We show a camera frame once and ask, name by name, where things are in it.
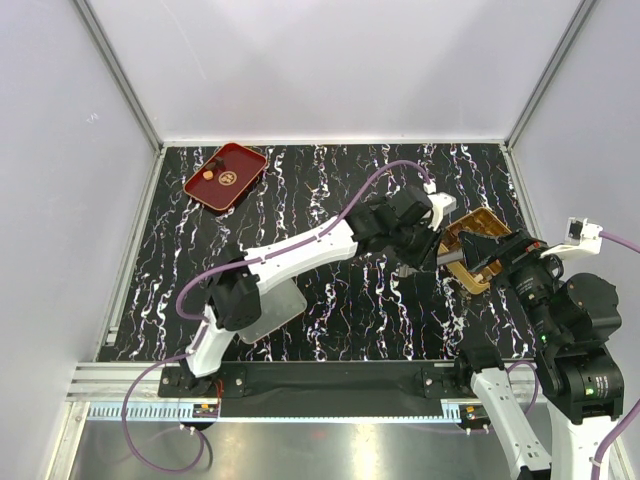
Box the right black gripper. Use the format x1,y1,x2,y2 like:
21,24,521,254
457,226,569,345

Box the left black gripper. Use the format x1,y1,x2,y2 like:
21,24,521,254
389,217,445,273

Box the gold chocolate box tray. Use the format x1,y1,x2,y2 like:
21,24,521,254
438,207,511,295

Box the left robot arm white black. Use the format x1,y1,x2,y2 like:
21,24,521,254
180,187,457,396

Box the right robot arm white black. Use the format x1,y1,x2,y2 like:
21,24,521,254
453,218,624,479

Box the chocolate pieces in tray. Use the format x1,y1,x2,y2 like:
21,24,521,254
202,157,224,181

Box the silver square tin lid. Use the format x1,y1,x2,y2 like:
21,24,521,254
239,279,307,344

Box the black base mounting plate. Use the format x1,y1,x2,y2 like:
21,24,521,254
158,360,478,412

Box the red lacquer tray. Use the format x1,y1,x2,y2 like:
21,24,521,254
183,143,268,214

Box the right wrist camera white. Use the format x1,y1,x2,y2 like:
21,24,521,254
540,217,603,261

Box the aluminium frame rail front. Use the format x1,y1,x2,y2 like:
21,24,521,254
88,400,461,424

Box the right aluminium corner post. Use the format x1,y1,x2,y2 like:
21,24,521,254
504,0,599,150

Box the aluminium corner post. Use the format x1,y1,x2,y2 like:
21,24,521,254
504,0,599,150
70,0,163,153

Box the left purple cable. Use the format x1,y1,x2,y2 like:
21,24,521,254
122,159,434,474

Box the left aluminium corner post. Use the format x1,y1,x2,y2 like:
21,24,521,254
70,0,163,153

